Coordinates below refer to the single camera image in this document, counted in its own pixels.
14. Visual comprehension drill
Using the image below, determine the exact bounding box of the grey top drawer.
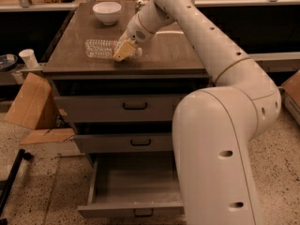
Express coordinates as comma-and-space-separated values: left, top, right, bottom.
54, 94, 182, 123

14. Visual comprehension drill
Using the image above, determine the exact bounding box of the white ceramic bowl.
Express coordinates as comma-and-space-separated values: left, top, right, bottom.
93, 2, 122, 25

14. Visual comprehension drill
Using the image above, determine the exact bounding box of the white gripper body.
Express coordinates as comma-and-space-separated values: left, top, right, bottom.
119, 12, 154, 46

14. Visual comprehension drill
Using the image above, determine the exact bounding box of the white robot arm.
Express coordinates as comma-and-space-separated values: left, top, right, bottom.
113, 0, 281, 225

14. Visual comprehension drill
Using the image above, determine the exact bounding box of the standing brown cardboard piece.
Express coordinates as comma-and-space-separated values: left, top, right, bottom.
5, 73, 58, 129

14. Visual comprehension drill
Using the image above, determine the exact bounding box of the cardboard box at right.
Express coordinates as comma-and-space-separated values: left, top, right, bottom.
282, 70, 300, 126

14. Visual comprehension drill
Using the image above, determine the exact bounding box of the grey middle drawer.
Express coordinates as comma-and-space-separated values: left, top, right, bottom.
74, 133, 173, 153

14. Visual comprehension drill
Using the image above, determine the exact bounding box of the grey drawer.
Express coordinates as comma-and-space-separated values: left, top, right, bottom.
74, 133, 173, 153
78, 151, 184, 218
54, 94, 182, 123

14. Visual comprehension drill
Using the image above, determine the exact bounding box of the grey bottom drawer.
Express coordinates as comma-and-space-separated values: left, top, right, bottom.
78, 151, 184, 218

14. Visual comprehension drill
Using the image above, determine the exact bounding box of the white paper cup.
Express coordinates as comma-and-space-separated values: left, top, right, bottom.
19, 49, 38, 68

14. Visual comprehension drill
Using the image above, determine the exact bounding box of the black metal stand leg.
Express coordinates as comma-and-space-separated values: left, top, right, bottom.
0, 149, 32, 216

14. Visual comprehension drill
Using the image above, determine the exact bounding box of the flat brown cardboard piece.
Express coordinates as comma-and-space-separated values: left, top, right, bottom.
21, 128, 74, 145

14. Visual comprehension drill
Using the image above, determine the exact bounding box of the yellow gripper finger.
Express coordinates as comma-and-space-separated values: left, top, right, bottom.
112, 38, 137, 62

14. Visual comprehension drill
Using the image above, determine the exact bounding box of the metal shelf rail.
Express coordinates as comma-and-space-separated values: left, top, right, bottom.
250, 52, 300, 72

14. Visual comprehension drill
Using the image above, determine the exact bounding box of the clear plastic water bottle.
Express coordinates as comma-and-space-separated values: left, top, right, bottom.
84, 39, 143, 61

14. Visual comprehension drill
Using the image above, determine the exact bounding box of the grey drawer cabinet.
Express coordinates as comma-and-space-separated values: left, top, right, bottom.
42, 0, 214, 218

